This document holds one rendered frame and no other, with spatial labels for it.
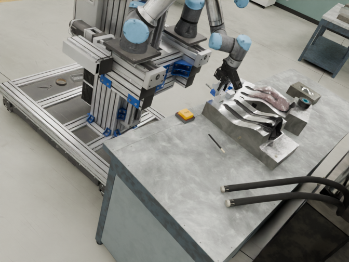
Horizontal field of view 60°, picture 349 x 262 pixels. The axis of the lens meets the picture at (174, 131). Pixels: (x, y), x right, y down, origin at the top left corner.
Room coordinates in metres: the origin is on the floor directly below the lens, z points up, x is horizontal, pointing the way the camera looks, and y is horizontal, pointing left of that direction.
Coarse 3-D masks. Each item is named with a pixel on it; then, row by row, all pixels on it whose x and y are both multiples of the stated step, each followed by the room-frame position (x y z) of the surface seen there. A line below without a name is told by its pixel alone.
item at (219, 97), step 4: (208, 84) 1.55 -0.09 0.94; (212, 88) 1.53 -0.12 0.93; (212, 92) 1.50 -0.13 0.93; (220, 92) 1.50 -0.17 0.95; (224, 92) 1.51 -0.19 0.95; (216, 96) 1.48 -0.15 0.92; (220, 96) 1.47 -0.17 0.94; (224, 96) 1.50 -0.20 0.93; (216, 100) 1.48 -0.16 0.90; (220, 100) 1.49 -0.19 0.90
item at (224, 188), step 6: (270, 180) 1.01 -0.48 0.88; (276, 180) 1.02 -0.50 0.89; (282, 180) 1.02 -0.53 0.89; (288, 180) 1.03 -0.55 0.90; (294, 180) 1.04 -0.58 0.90; (300, 180) 1.05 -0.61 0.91; (222, 186) 0.93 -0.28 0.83; (228, 186) 0.93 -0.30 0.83; (234, 186) 0.94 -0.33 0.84; (240, 186) 0.95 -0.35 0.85; (246, 186) 0.95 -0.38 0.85; (252, 186) 0.96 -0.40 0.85; (258, 186) 0.97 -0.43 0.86; (264, 186) 0.98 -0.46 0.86; (270, 186) 0.99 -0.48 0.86; (222, 192) 0.91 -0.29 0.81
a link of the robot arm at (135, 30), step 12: (156, 0) 1.31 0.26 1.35; (168, 0) 1.32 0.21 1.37; (132, 12) 1.32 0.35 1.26; (144, 12) 1.30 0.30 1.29; (156, 12) 1.31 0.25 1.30; (132, 24) 1.26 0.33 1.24; (144, 24) 1.28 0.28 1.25; (156, 24) 1.34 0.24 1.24; (132, 36) 1.27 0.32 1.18; (144, 36) 1.28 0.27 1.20
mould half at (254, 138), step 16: (208, 112) 1.43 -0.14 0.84; (224, 112) 1.41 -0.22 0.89; (240, 112) 1.47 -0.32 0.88; (256, 112) 1.53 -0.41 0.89; (224, 128) 1.36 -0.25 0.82; (240, 128) 1.31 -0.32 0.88; (256, 128) 1.29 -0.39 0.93; (240, 144) 1.29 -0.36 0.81; (256, 144) 1.25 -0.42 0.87; (272, 144) 1.31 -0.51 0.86; (288, 144) 1.37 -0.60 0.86; (272, 160) 1.19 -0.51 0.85
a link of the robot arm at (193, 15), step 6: (186, 0) 1.88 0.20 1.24; (192, 0) 1.87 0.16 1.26; (198, 0) 1.89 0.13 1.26; (204, 0) 1.93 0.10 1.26; (186, 6) 1.87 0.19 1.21; (192, 6) 1.86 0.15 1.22; (198, 6) 1.87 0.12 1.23; (186, 12) 1.86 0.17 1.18; (192, 12) 1.86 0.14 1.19; (198, 12) 1.88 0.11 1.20; (186, 18) 1.86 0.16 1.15; (192, 18) 1.86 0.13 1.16; (198, 18) 1.90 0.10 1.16
